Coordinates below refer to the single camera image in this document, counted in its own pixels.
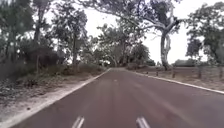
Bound post and wire fence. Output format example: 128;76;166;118
144;64;224;80

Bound dry grass verge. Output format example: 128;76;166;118
131;65;224;92

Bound leaf-strewn dirt verge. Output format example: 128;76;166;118
0;64;108;123

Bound robot's own part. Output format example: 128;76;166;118
71;115;86;128
135;116;151;128

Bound pale concrete kerb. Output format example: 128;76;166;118
0;68;112;128
125;68;224;95

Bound group of trees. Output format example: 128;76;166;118
173;1;224;68

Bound reddish asphalt path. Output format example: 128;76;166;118
11;67;224;128

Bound large pale-trunked tree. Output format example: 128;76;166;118
79;0;188;71

